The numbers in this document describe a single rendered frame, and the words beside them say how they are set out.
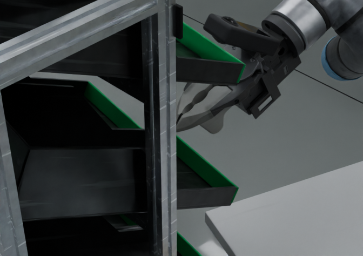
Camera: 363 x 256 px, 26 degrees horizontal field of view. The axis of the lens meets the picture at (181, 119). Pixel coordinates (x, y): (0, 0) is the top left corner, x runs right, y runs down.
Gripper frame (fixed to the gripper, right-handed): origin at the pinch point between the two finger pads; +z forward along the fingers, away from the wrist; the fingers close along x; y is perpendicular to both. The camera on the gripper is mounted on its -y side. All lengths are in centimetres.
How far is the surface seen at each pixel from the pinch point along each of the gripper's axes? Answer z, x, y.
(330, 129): -77, 100, 181
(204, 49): -2.3, -15.3, -22.6
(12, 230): 22.8, -26.2, -33.4
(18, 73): 15, -26, -45
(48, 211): 20.1, -20.7, -26.4
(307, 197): -17, 12, 58
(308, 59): -105, 144, 194
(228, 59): -2.7, -19.0, -22.9
